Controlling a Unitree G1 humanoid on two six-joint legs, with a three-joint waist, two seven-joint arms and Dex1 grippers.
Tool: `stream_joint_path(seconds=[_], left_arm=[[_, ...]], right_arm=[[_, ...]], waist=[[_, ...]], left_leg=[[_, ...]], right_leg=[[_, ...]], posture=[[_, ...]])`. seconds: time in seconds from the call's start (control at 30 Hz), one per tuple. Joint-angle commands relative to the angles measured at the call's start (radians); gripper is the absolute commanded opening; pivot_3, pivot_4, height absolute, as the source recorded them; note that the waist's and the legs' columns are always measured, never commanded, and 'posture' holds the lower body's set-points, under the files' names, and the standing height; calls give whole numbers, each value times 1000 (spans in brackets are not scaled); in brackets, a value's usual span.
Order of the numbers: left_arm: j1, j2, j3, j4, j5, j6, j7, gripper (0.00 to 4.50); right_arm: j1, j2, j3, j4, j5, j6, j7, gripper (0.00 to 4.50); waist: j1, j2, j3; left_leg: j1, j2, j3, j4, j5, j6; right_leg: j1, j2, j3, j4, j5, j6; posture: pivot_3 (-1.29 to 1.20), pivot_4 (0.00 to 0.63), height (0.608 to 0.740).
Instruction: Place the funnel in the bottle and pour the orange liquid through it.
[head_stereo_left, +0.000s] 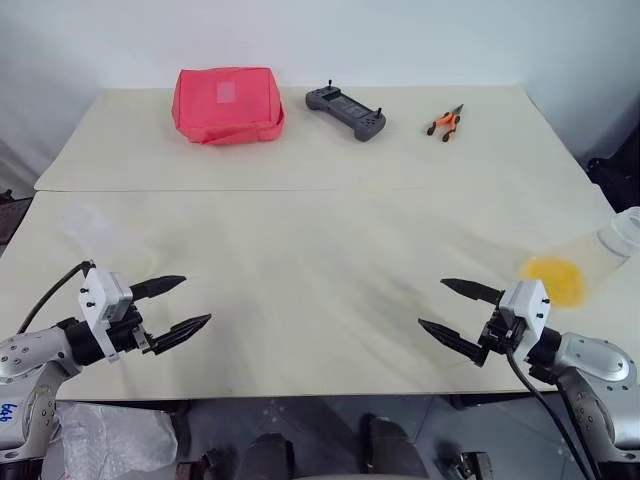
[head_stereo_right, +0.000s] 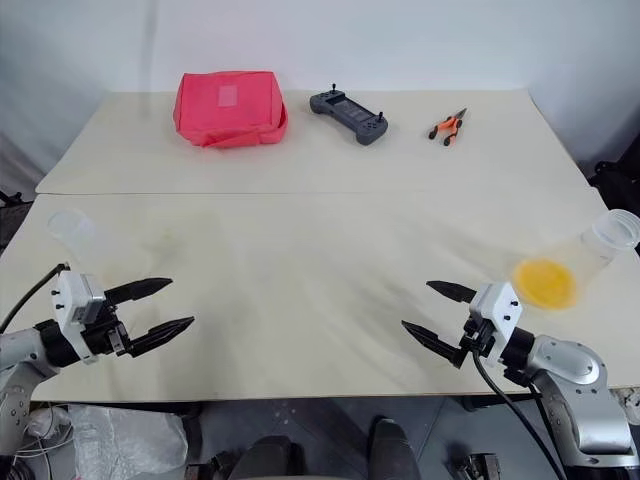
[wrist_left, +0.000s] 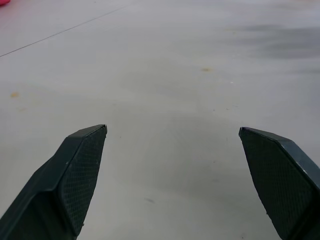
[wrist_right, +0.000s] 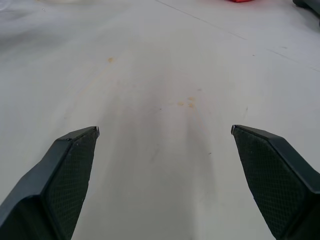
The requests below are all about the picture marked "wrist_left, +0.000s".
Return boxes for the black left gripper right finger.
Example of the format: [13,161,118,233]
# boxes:
[238,126,320,240]

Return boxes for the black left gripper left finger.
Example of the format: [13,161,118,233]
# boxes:
[0,124,109,240]

